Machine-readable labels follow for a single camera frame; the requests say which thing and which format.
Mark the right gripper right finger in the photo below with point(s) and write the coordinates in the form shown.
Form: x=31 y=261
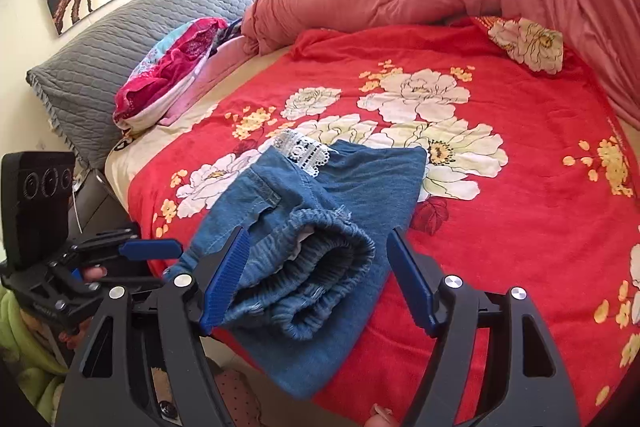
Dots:
x=525 y=382

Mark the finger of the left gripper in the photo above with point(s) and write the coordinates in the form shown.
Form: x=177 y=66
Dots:
x=150 y=249
x=100 y=243

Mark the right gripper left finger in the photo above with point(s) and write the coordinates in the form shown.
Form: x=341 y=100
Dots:
x=110 y=382

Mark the blue denim lace-trimmed pants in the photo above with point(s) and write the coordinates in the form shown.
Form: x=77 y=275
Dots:
x=317 y=217

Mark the left hand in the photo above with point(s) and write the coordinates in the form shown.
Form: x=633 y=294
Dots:
x=71 y=341

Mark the right hand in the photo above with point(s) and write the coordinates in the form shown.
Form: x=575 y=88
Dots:
x=381 y=417

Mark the beige bed sheet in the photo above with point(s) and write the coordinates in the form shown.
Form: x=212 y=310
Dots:
x=165 y=136

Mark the grey quilted headboard cushion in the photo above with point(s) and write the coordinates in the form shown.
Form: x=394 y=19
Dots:
x=77 y=85

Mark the magenta patterned pillow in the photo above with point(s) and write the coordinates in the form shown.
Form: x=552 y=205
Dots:
x=165 y=73

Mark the red floral blanket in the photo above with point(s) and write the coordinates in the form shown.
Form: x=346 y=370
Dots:
x=528 y=179

